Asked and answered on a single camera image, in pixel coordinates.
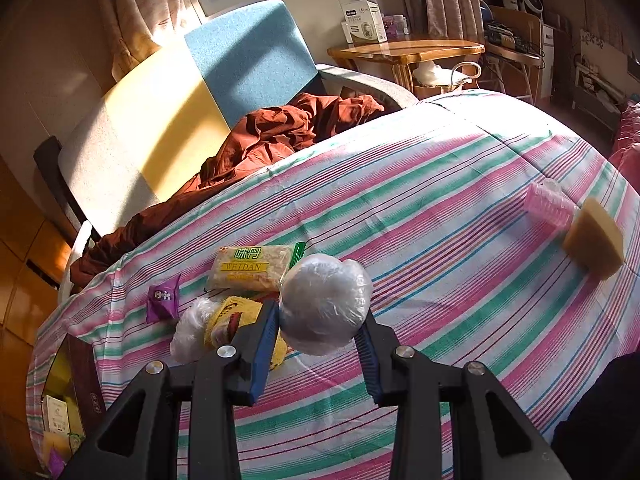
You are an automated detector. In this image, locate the tricolour foam headboard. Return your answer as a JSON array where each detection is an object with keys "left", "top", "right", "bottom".
[{"left": 58, "top": 0, "right": 322, "bottom": 235}]

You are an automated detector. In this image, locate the gold metal tin box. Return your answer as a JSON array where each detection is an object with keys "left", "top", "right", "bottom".
[{"left": 40, "top": 334, "right": 106, "bottom": 454}]

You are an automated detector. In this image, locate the white bed rail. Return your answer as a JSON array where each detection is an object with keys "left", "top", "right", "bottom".
[{"left": 58, "top": 220, "right": 93, "bottom": 306}]

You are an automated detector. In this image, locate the cluttered shelf with electronics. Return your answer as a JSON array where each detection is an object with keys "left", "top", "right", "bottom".
[{"left": 479, "top": 0, "right": 640, "bottom": 131}]

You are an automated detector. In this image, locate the white barcode carton box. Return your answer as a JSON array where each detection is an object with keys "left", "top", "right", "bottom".
[{"left": 42, "top": 394, "right": 70, "bottom": 436}]

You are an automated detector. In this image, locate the beige curtain left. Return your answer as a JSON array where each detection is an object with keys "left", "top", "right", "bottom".
[{"left": 98, "top": 0, "right": 201, "bottom": 81}]

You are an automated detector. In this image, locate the striped pink green bedsheet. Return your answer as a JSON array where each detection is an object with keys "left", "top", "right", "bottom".
[{"left": 26, "top": 92, "right": 639, "bottom": 446}]

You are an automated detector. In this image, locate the clear plastic bag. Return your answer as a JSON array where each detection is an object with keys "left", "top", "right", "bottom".
[{"left": 169, "top": 297, "right": 220, "bottom": 364}]

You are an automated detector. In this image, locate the wooden bedside table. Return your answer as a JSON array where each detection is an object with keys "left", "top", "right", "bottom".
[{"left": 328, "top": 39, "right": 485, "bottom": 92}]

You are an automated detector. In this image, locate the purple snack packet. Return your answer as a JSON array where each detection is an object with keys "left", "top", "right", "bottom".
[
  {"left": 48, "top": 448, "right": 66, "bottom": 480},
  {"left": 145, "top": 274, "right": 181, "bottom": 323}
]

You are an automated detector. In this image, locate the white carton on table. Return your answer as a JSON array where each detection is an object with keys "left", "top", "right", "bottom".
[{"left": 343, "top": 0, "right": 387, "bottom": 44}]

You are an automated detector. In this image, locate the wooden wardrobe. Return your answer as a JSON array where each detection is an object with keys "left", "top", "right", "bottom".
[{"left": 1, "top": 164, "right": 70, "bottom": 479}]

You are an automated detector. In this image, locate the rust brown blanket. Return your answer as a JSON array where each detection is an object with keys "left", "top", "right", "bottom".
[{"left": 70, "top": 92, "right": 388, "bottom": 294}]

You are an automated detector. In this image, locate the yellow sponge block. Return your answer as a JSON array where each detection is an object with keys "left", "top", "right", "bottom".
[
  {"left": 42, "top": 431, "right": 73, "bottom": 464},
  {"left": 563, "top": 197, "right": 625, "bottom": 281}
]

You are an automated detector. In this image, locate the green yellow noodle pack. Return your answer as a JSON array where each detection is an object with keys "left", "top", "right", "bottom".
[{"left": 205, "top": 242, "right": 306, "bottom": 292}]

